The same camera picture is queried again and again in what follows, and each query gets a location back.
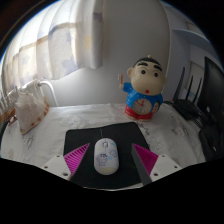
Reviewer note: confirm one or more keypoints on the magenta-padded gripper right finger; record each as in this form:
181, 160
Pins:
146, 158

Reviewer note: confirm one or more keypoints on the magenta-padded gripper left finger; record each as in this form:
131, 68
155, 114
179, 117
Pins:
77, 157

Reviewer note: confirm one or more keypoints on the white cartoon-print computer mouse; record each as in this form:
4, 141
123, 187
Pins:
105, 156

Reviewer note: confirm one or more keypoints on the black mouse pad green lines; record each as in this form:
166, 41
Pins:
123, 136

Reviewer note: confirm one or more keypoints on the white cartoon-print tablecloth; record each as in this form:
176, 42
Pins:
173, 136

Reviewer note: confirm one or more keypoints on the black router with antennas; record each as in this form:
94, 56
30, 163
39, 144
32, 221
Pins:
186, 108

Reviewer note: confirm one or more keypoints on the large white conch shell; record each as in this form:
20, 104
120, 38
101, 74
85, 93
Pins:
30, 111

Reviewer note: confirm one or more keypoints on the cartoon boy figurine with clock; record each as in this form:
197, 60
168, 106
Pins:
145, 90

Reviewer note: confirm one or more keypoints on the black computer monitor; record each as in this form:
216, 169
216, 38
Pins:
213, 100

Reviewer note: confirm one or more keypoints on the sheer white star-print curtain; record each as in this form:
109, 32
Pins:
50, 43

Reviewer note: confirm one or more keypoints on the white wall shelf unit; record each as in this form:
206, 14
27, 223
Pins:
196, 36

